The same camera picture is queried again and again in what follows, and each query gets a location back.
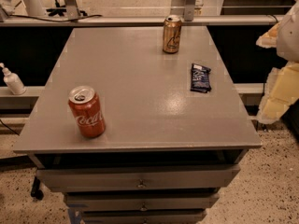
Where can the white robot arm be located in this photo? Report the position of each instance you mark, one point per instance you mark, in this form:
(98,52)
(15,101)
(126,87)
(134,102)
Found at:
(288,36)

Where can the red Coca-Cola can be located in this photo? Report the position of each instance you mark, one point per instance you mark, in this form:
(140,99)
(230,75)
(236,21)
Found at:
(85,106)

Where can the dark blue rxbar wrapper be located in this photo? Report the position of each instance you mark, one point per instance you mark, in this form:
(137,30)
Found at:
(200,78)

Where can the grey drawer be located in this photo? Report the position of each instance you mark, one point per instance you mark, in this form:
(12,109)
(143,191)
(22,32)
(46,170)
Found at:
(141,201)
(148,217)
(138,178)

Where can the white pump bottle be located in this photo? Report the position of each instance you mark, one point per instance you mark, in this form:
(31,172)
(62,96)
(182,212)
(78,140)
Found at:
(13,81)

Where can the gold soda can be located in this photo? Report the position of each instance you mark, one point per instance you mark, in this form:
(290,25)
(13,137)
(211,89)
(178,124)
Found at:
(171,34)

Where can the black office chair base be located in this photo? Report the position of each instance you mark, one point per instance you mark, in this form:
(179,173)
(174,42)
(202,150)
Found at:
(57,10)

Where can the top grey drawer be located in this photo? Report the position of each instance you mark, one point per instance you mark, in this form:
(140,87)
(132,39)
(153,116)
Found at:
(138,178)

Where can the grey drawer cabinet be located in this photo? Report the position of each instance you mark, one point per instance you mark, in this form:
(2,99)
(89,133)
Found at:
(152,116)

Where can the middle grey drawer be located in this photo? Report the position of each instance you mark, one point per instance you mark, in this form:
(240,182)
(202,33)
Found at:
(141,201)

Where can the bottom grey drawer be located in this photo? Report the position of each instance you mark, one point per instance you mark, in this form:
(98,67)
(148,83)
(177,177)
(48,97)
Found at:
(148,217)

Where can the black caster wheel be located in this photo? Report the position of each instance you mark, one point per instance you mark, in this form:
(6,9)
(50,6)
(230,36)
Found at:
(36,192)

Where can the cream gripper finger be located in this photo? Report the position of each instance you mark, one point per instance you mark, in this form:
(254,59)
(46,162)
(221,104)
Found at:
(281,91)
(269,39)

